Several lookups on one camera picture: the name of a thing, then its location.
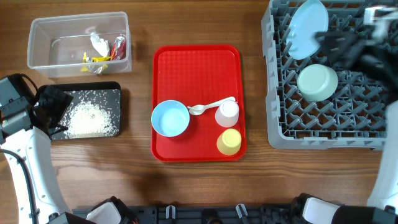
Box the white rice pile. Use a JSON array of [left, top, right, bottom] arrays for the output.
[[63, 90, 121, 139]]

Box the mint green bowl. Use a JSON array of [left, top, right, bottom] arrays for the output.
[[297, 64, 338, 102]]

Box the light blue plate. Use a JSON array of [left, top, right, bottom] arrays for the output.
[[286, 0, 329, 60]]

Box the yellow candy wrapper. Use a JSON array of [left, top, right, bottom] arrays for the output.
[[80, 52, 111, 75]]

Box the white tissue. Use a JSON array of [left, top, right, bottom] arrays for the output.
[[90, 32, 110, 57]]

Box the red snack wrapper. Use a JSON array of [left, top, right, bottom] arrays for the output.
[[111, 35, 126, 60]]

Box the light blue bowl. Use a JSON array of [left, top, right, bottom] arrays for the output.
[[151, 100, 190, 138]]

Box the white plastic fork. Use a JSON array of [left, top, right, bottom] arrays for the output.
[[188, 100, 239, 116]]

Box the yellow plastic cup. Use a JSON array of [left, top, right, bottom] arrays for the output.
[[216, 128, 242, 156]]

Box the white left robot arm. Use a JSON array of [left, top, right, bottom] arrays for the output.
[[1, 85, 73, 223]]

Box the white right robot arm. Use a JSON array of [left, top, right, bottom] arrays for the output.
[[301, 32, 397, 223]]

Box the grey dishwasher rack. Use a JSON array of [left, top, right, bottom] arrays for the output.
[[261, 1, 389, 150]]

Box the black plastic bin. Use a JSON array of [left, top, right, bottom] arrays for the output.
[[34, 81, 123, 141]]

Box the clear plastic bin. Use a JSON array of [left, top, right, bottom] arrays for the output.
[[27, 11, 132, 78]]

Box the red plastic tray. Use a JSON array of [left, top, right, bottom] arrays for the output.
[[151, 44, 247, 163]]

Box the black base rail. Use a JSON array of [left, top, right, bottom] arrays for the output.
[[72, 203, 346, 224]]

